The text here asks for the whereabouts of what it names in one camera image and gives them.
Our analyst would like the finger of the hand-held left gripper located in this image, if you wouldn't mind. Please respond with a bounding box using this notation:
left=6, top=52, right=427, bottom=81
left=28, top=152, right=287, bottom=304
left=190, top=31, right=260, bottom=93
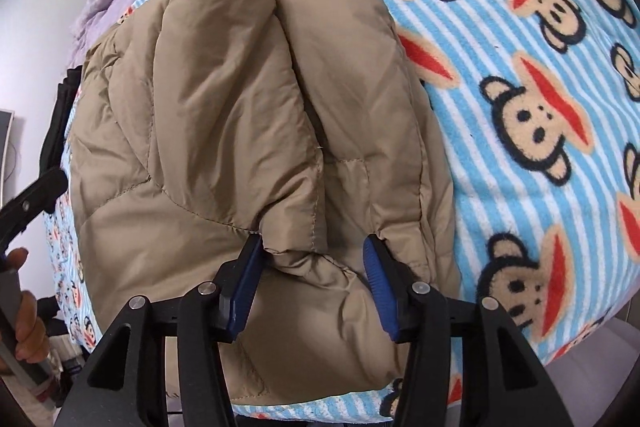
left=0, top=167, right=68, bottom=248

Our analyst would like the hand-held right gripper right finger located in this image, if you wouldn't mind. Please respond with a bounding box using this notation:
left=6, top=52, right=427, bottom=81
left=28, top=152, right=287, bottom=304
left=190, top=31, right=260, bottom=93
left=362, top=232, right=563, bottom=427

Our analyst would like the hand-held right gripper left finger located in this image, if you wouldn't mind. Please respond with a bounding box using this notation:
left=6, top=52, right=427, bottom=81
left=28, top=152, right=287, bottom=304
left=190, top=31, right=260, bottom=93
left=52, top=234, right=266, bottom=427

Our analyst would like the tan puffer jacket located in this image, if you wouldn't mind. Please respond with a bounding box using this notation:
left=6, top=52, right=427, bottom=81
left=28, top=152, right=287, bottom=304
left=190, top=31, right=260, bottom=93
left=67, top=0, right=463, bottom=408

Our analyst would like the person's left hand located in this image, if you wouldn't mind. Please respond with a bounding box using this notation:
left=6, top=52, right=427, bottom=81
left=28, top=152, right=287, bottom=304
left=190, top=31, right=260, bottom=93
left=0, top=247, right=51, bottom=375

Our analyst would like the white panel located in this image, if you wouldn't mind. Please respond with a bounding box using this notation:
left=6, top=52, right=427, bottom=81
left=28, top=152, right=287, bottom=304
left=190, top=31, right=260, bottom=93
left=0, top=109, right=15, bottom=182

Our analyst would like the striped monkey print blanket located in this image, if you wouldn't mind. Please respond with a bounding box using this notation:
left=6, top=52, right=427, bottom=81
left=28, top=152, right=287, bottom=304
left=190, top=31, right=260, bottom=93
left=42, top=0, right=640, bottom=427

